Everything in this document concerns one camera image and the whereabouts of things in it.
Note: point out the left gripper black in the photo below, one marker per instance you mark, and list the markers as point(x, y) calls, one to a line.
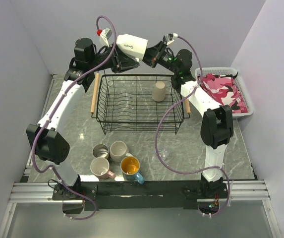
point(122, 62)

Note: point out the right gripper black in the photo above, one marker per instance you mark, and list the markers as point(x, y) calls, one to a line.
point(153, 54)

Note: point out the white faceted mug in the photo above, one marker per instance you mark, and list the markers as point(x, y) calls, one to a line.
point(134, 47)

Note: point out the beige handleless cup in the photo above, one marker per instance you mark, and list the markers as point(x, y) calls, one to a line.
point(159, 91)

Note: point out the beige mug white inside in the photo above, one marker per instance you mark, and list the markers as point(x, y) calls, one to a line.
point(118, 151)

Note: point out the blue butterfly mug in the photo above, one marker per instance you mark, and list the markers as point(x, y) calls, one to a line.
point(130, 167)

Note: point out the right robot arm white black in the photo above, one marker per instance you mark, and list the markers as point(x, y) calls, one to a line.
point(217, 122)

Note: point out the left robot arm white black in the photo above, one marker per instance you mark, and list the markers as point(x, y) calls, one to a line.
point(48, 147)

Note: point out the white plastic basket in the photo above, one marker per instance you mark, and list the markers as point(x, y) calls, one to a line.
point(239, 82)

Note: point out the pink camouflage cloth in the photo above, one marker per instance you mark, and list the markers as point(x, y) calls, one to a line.
point(222, 88)

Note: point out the steel cup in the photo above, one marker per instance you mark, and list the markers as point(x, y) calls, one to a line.
point(101, 150)

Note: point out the clear glass cup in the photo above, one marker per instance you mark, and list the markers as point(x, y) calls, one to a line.
point(164, 153)

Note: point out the pink mug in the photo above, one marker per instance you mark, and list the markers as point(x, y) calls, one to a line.
point(100, 167)

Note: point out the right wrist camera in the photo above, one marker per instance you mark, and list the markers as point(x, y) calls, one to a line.
point(169, 38)

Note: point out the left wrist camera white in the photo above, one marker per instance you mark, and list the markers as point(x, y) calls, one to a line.
point(104, 36)

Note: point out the black wire dish rack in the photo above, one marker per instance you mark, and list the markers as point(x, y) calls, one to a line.
point(124, 103)

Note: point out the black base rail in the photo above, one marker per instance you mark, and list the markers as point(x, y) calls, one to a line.
point(151, 194)

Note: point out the aluminium frame rail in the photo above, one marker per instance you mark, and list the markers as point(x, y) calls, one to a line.
point(27, 193)

